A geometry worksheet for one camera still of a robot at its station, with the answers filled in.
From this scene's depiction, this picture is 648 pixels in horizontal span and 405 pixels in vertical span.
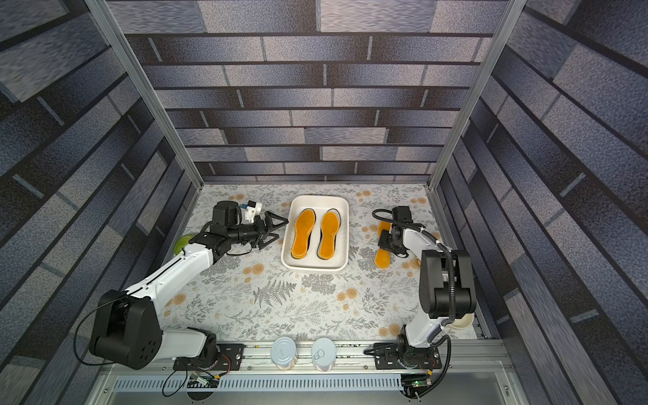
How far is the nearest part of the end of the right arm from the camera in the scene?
2.33 feet

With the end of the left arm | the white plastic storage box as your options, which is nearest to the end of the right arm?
the white plastic storage box

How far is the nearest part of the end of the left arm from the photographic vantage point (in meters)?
0.63

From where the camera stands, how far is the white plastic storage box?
0.92 m
